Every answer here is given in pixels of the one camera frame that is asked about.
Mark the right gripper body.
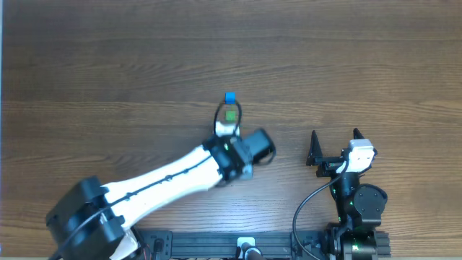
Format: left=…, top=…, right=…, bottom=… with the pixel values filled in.
left=316, top=155, right=349, bottom=178

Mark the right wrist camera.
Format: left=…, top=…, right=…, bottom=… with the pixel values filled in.
left=335, top=138, right=376, bottom=174

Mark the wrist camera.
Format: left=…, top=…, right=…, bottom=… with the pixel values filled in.
left=214, top=121, right=241, bottom=138
left=335, top=138, right=376, bottom=174

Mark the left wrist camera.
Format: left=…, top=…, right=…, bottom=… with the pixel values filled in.
left=214, top=121, right=241, bottom=138

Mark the mounting rail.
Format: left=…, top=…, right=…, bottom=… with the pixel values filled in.
left=129, top=230, right=392, bottom=260

